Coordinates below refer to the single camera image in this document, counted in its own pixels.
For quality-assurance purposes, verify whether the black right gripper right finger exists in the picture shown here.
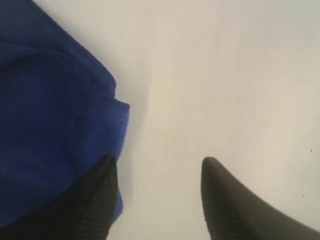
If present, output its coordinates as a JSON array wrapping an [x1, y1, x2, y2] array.
[[200, 157, 320, 240]]

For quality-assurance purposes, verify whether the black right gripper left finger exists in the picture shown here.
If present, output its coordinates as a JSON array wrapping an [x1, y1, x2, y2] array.
[[0, 155, 118, 240]]

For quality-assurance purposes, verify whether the blue towel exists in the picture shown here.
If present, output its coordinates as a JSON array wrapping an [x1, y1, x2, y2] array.
[[0, 0, 130, 226]]

